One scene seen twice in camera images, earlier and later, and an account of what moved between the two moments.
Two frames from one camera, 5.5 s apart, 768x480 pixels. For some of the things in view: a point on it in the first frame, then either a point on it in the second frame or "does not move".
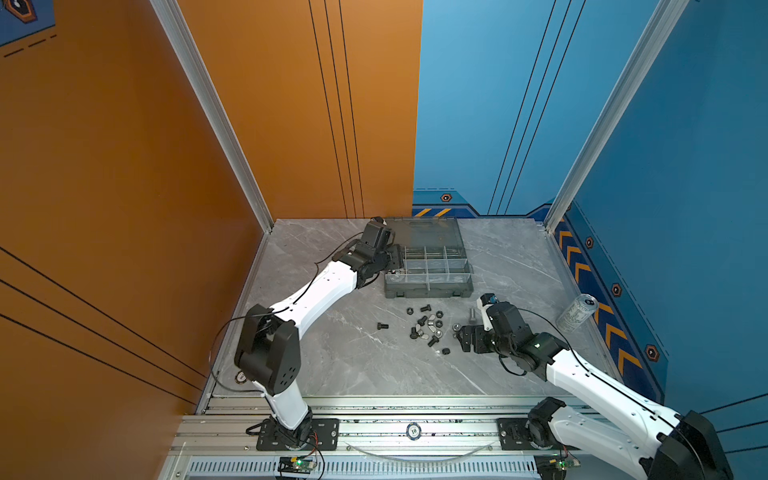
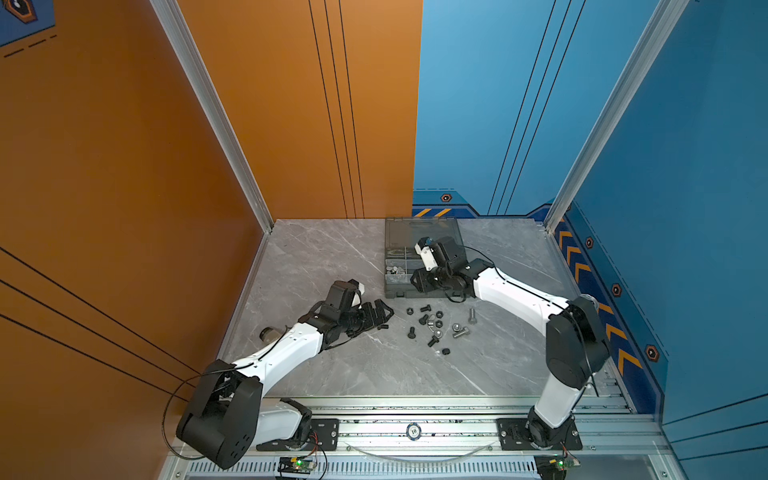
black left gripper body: x=390 y=259 to x=350 y=322
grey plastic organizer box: x=435 y=264 does not move
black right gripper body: x=486 y=341 to x=434 y=280
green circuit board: x=295 y=465 does not move
